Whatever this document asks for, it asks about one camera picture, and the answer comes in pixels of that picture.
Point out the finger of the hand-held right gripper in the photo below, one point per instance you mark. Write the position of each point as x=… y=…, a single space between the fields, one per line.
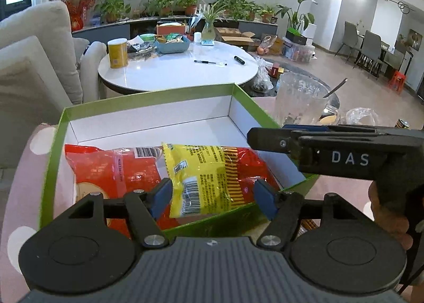
x=308 y=128
x=268 y=140

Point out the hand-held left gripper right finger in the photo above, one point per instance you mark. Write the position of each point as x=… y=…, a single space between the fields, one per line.
x=265 y=200

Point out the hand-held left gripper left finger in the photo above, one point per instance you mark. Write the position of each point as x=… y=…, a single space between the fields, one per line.
x=164 y=195

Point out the yellow snack packet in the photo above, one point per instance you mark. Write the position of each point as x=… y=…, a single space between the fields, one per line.
x=205 y=173

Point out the green cardboard box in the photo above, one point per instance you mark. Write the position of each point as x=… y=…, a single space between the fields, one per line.
x=159 y=130

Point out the person's right hand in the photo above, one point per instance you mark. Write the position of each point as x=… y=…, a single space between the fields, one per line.
x=389 y=223

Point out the clear glass pitcher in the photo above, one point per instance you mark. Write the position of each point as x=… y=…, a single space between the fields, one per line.
x=298 y=101

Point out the dark drink can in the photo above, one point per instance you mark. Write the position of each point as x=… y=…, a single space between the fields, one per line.
x=403 y=124

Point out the metal spoon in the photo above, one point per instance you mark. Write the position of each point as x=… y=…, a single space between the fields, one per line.
x=336 y=88

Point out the clear plastic food bag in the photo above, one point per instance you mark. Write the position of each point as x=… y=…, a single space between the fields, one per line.
x=362 y=116

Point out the dark round table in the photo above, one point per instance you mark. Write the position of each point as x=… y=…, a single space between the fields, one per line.
x=298 y=66

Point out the black marker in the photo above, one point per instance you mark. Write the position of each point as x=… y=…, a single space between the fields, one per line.
x=239 y=60

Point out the red plastic stool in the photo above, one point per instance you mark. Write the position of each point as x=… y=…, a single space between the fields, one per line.
x=397 y=80

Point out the black pen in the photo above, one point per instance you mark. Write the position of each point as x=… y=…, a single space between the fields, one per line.
x=208 y=62

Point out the grey dining chair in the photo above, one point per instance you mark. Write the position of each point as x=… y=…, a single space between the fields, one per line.
x=371 y=48
x=349 y=36

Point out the open cardboard box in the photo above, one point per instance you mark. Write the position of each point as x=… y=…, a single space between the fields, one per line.
x=235 y=36

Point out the dining table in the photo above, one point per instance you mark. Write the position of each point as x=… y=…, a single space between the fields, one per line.
x=392 y=52

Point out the potted green plant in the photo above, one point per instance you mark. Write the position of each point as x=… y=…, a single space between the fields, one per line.
x=112 y=8
x=190 y=3
x=267 y=14

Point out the round white table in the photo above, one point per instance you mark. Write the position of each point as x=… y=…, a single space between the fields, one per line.
x=165 y=74

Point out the glass vase with plant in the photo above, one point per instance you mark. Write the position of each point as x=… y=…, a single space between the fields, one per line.
x=209 y=33

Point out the small white bottle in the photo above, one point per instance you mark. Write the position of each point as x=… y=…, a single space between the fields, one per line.
x=197 y=38

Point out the blue plastic basket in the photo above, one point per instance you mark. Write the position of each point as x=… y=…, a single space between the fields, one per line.
x=174 y=47

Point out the pink polka dot tablecloth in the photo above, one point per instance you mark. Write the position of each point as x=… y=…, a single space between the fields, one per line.
x=20 y=217

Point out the orange box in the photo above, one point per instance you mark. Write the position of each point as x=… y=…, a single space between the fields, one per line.
x=170 y=29

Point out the yellow canister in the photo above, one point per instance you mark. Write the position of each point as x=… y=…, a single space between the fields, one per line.
x=118 y=54

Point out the beige sofa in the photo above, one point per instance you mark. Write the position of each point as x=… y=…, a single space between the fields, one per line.
x=39 y=74

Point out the grey television cabinet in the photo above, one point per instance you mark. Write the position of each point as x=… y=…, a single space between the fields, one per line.
x=109 y=29

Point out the red flower decoration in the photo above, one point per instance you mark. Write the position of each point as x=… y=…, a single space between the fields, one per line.
x=81 y=8

